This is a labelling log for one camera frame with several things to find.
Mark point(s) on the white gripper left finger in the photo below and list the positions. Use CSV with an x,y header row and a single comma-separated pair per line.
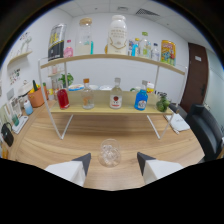
x,y
68,170

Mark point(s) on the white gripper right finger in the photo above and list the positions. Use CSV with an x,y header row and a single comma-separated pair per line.
x,y
158,170

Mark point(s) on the clear glass cup with ice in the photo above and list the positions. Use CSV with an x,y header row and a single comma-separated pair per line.
x,y
109,154

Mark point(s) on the blue liquid bottle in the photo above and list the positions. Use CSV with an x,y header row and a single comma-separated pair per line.
x,y
141,100

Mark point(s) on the small clear bottle orange cap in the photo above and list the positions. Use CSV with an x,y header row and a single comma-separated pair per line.
x,y
88,99

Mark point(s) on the white milk bottle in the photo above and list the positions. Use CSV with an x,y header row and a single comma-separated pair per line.
x,y
117,36

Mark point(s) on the green measuring cup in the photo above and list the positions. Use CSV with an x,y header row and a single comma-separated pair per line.
x,y
15,120

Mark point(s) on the white notebook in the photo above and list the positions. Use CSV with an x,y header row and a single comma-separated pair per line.
x,y
178,122

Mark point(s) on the black chair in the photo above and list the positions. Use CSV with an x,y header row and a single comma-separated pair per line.
x,y
203,130

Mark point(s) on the white scale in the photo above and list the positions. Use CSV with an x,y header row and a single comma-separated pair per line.
x,y
20,126

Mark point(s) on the two-tier wood and white rack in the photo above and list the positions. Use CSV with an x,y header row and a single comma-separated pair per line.
x,y
100,108

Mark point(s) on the black kettle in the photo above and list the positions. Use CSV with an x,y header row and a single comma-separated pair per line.
x,y
7,136

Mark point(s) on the red liquid bottle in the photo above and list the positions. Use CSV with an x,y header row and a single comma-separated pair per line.
x,y
63,99

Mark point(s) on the white capped pale blue bottle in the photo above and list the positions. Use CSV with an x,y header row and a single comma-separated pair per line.
x,y
28,108

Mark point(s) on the orange bucket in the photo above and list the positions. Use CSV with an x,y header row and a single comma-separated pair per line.
x,y
36,99

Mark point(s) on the clear bottle with red label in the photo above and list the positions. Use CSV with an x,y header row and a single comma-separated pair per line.
x,y
116,99

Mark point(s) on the dark green bottle in bucket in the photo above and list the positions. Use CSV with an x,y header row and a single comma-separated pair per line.
x,y
35,86

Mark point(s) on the brown door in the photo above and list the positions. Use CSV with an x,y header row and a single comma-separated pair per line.
x,y
195,76

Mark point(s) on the yellow printed can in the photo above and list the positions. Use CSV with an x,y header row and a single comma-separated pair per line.
x,y
168,52

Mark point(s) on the small pink bottle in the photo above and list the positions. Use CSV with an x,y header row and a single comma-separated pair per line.
x,y
68,52

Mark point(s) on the small light blue bottle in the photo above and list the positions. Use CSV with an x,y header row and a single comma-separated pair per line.
x,y
135,50

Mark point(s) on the clear bottle with green cap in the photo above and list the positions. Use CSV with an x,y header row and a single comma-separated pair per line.
x,y
145,47

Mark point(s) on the tall black and silver can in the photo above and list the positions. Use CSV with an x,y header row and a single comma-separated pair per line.
x,y
56,46

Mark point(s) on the amber round bottle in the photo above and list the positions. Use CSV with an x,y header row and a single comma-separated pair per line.
x,y
106,49

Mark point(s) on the ceiling air vent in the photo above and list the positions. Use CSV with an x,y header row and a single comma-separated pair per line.
x,y
146,12

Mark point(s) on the wooden wall shelf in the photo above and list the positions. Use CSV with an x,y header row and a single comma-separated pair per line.
x,y
20,56

